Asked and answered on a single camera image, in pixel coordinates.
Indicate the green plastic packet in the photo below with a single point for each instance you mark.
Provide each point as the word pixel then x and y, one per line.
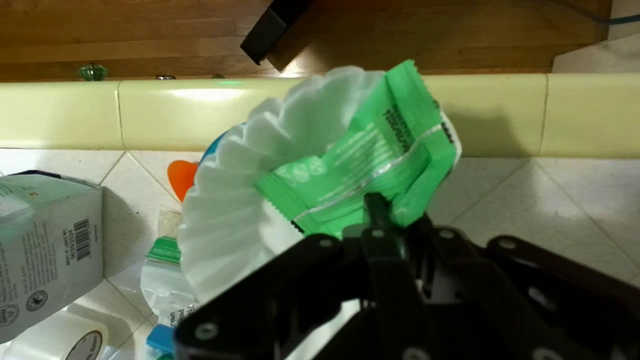
pixel 360 166

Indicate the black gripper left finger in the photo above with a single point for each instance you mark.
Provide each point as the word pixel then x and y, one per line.
pixel 287 300

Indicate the clear plastic bag with blue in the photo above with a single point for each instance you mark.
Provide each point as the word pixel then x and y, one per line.
pixel 162 281

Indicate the orange plastic spoon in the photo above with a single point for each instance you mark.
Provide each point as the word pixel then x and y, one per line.
pixel 180 178

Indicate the white tape roll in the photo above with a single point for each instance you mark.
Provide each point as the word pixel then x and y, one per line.
pixel 61 341

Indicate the white and blue carton packet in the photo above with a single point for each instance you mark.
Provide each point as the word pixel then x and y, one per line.
pixel 40 252

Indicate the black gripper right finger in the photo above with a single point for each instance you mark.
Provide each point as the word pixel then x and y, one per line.
pixel 533 300

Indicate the black bracket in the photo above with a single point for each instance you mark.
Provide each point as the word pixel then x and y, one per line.
pixel 273 31

